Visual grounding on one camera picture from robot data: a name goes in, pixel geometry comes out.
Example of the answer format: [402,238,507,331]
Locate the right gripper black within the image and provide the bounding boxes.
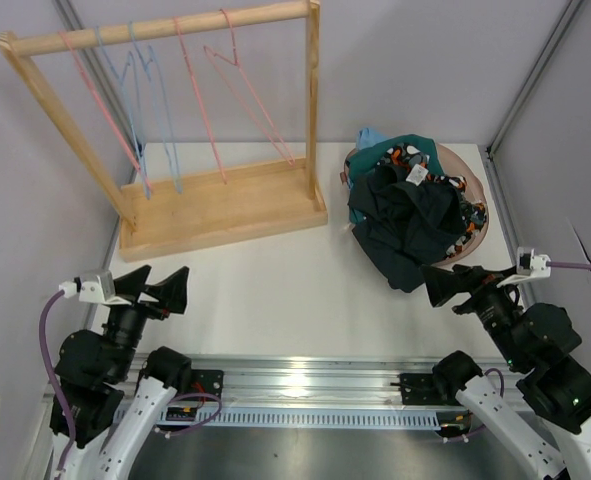
[418,263,526,368]

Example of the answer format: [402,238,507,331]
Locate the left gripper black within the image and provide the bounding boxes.
[104,264,188,379]

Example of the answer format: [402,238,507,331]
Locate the black shorts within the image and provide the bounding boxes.
[348,166,466,293]

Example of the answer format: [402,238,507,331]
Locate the orange camouflage shorts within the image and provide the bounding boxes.
[376,140,489,265]

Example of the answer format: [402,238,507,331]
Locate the light blue shorts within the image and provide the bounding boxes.
[347,128,391,224]

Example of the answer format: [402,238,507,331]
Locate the light blue hanger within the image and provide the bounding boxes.
[127,21,183,193]
[94,26,152,199]

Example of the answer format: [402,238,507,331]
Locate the pink hanger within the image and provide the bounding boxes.
[58,30,151,199]
[203,9,295,166]
[172,17,228,185]

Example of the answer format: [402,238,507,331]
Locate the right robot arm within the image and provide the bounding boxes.
[421,253,591,479]

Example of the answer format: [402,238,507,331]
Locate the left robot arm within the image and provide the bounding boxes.
[39,265,192,479]

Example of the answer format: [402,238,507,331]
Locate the wooden clothes rack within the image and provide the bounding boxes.
[0,1,328,261]

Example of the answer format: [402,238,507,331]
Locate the pink translucent plastic basin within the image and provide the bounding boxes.
[344,141,488,266]

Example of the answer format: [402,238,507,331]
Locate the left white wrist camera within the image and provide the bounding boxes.
[58,270,132,306]

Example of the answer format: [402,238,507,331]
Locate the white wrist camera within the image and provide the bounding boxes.
[58,270,132,306]
[498,246,551,287]

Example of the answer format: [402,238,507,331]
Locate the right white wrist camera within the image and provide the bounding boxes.
[498,246,551,287]

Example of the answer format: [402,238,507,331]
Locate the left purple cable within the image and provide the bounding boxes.
[37,289,224,480]

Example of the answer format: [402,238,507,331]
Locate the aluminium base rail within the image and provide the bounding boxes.
[39,353,589,432]

